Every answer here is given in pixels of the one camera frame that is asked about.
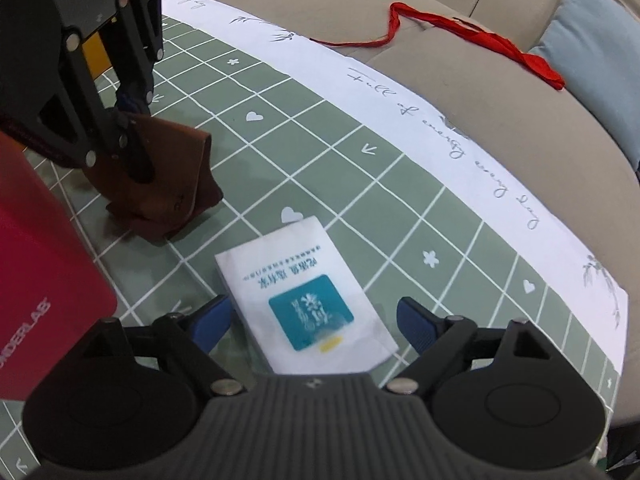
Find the green grid tablecloth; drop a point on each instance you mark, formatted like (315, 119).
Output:
(415, 208)

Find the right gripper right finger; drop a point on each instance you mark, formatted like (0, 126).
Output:
(446, 347)

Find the white tissue packet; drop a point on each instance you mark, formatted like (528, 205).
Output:
(302, 306)

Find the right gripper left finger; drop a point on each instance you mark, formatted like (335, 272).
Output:
(181, 344)

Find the orange white storage box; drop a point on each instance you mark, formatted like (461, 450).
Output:
(100, 47)

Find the red ribbon scarf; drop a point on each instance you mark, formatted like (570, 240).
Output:
(534, 64)

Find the brown leather pouch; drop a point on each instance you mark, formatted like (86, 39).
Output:
(155, 174)

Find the light blue cushion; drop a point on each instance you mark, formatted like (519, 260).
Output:
(594, 45)

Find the beige sofa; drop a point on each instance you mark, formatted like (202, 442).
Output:
(545, 137)

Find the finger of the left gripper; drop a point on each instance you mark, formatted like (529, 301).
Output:
(139, 47)
(48, 98)

